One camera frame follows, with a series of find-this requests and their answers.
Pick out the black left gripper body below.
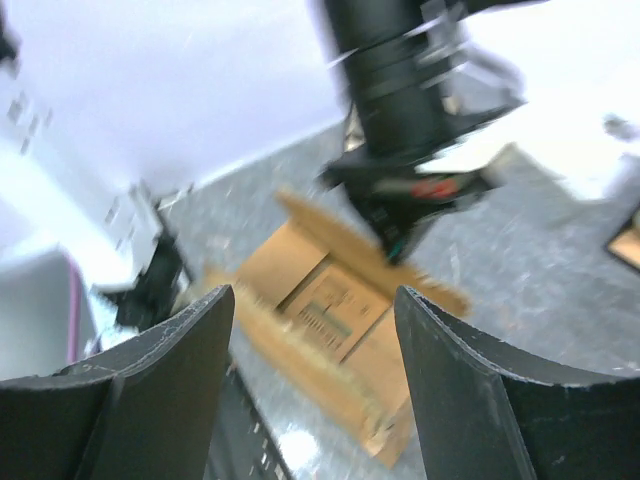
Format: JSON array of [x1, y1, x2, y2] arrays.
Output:
[[319, 149, 493, 225]]

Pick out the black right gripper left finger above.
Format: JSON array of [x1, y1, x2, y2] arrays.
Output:
[[49, 283, 236, 480]]

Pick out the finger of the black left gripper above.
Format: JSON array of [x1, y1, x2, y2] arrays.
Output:
[[359, 199, 439, 265]]

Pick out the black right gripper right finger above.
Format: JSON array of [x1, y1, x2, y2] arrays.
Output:
[[394, 286, 639, 479]]

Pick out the brown cardboard express box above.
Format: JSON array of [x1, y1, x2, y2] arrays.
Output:
[[204, 191, 470, 467]]

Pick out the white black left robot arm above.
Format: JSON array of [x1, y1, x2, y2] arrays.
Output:
[[321, 1, 493, 265]]

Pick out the black wire wooden shelf rack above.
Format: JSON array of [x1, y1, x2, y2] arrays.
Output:
[[604, 205, 639, 273]]

